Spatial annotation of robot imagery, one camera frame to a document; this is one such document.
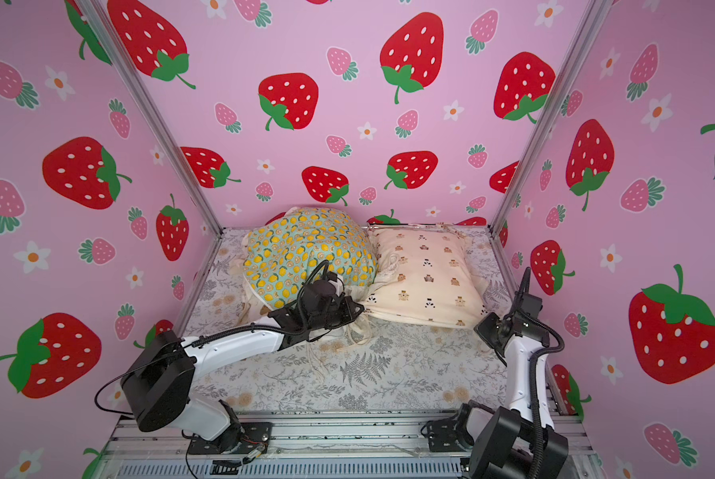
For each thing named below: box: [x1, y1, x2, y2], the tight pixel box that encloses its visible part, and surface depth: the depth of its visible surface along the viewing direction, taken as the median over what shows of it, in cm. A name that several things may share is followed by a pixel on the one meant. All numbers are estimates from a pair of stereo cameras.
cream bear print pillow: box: [354, 223, 490, 330], surface depth 90 cm
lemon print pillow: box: [242, 206, 379, 310], surface depth 86 cm
